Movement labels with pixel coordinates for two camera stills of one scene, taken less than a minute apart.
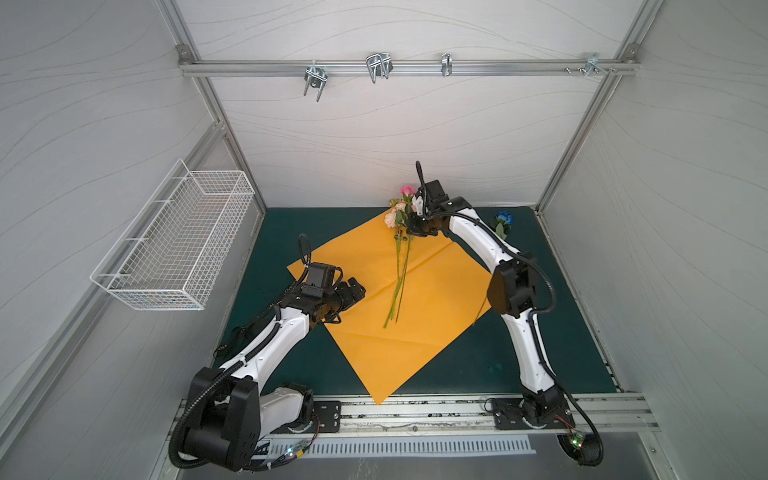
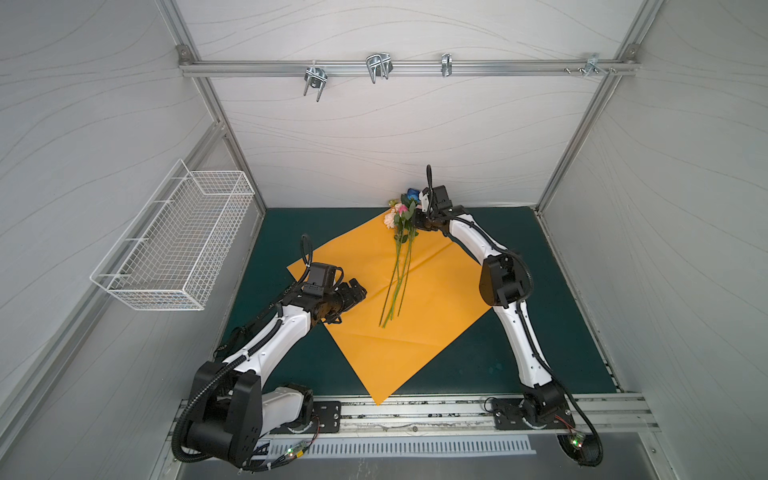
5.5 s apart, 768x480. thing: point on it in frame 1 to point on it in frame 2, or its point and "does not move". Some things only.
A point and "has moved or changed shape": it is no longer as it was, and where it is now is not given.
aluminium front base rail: (594, 415) does not move
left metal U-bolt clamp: (316, 77) does not move
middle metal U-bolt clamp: (379, 65) does not move
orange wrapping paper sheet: (423, 293) does not move
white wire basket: (168, 254) does not move
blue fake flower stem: (504, 219) has moved or changed shape
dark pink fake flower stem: (408, 192) to (403, 211)
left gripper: (347, 298) does not move
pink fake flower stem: (410, 222) to (404, 214)
